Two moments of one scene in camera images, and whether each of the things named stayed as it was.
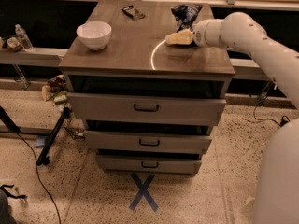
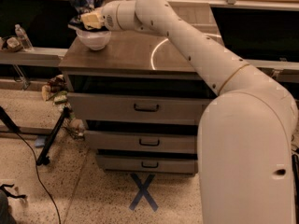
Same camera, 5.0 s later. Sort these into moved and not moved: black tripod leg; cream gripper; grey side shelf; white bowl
Moved: cream gripper
Not moved: white bowl; black tripod leg; grey side shelf
